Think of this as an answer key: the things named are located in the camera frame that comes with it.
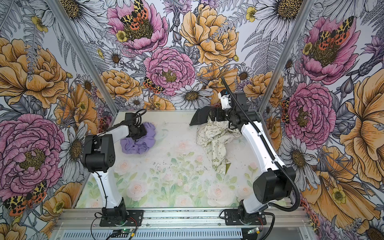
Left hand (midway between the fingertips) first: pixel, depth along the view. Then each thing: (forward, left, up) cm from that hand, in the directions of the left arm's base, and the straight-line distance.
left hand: (146, 135), depth 104 cm
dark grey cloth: (+16, -38, +3) cm, 41 cm away
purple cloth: (-9, +1, +1) cm, 9 cm away
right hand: (-7, -44, +27) cm, 52 cm away
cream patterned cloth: (-5, -46, +6) cm, 47 cm away
